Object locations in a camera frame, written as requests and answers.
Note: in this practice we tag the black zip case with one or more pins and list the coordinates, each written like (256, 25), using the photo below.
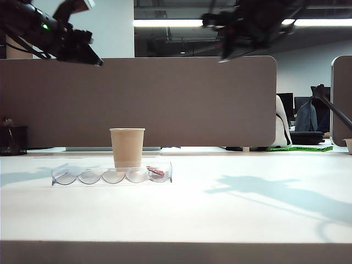
(308, 137)

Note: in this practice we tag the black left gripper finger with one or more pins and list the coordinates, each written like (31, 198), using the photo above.
(92, 54)
(79, 61)

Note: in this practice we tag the brown paper cup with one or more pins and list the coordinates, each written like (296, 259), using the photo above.
(127, 148)

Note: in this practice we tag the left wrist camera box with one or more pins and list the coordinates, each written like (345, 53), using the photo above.
(74, 6)

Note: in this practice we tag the wide brown desk divider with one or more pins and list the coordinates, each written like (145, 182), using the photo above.
(165, 101)

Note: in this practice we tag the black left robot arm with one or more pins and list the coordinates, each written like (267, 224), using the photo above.
(22, 19)

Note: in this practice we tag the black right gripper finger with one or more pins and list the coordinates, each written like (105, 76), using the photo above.
(246, 51)
(228, 50)

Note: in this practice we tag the small paper bowl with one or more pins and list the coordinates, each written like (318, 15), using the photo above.
(347, 145)

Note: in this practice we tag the clear plastic chip tray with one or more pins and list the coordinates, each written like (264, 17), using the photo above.
(90, 177)

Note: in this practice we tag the black computer monitor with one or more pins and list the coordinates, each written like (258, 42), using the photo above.
(286, 103)
(301, 101)

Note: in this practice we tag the narrow brown desk divider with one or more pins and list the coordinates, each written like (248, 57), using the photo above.
(342, 101)

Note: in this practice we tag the red 10 poker chip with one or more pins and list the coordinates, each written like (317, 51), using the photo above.
(156, 171)

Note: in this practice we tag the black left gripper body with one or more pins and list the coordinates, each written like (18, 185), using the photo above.
(71, 41)

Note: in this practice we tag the white divider foot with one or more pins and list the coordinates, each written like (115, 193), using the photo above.
(246, 149)

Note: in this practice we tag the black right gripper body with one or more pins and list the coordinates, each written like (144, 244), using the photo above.
(247, 27)

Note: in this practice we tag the ceiling strip light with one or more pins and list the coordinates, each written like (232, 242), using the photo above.
(167, 22)
(321, 22)

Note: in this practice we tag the black mesh pen holder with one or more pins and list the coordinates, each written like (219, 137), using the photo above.
(13, 141)

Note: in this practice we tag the white bag with black trim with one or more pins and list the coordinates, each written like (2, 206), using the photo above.
(281, 129)

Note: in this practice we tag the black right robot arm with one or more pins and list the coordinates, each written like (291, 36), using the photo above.
(280, 8)

